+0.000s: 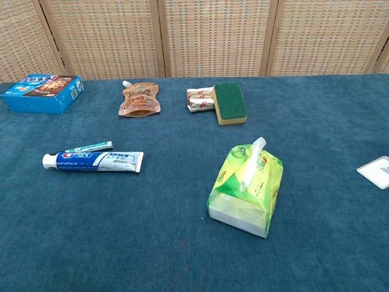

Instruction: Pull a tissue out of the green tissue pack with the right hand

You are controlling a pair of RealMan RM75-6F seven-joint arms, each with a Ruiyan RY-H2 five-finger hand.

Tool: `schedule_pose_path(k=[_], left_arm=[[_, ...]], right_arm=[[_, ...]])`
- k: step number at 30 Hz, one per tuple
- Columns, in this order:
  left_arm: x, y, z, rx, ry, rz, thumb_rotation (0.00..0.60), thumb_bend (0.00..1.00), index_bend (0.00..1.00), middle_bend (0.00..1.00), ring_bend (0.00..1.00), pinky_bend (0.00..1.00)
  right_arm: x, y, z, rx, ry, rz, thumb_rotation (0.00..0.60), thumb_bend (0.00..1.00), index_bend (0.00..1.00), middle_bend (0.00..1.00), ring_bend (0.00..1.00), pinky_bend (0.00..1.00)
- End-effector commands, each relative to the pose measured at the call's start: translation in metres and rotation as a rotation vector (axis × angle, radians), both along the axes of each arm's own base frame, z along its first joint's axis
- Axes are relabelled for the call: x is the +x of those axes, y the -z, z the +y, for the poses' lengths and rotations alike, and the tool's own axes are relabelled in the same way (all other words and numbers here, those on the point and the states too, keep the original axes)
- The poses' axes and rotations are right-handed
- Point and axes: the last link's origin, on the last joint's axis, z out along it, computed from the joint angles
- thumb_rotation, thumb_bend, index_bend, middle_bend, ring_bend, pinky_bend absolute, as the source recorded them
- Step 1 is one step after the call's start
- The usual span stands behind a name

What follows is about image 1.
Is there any green plastic tissue pack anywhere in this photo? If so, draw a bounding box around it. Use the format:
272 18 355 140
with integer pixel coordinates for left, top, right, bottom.
206 144 284 239

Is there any cream wrapped snack pack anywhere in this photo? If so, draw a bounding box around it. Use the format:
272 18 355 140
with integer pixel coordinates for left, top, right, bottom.
186 86 216 114

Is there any green and yellow sponge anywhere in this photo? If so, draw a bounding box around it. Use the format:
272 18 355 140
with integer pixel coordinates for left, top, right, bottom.
212 82 248 126

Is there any orange spout pouch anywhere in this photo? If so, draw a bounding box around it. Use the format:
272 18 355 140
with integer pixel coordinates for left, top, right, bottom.
118 80 160 117

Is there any blue table cloth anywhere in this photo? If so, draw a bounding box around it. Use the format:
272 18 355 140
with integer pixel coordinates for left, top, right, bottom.
0 72 389 292

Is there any blue white Crest toothpaste tube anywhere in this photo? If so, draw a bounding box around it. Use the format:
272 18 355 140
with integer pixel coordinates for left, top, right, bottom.
42 150 145 173

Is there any small green white tube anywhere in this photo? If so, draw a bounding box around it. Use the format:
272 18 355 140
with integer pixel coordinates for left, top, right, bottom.
64 141 114 153

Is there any woven folding screen panel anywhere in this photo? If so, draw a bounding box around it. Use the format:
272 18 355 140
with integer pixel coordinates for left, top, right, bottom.
157 0 279 78
38 0 167 81
0 0 66 84
266 0 389 77

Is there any blue cookie box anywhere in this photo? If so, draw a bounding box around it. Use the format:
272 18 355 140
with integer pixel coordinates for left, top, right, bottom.
0 74 85 115

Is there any white card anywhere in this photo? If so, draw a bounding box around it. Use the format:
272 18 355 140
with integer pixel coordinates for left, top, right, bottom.
356 155 389 190

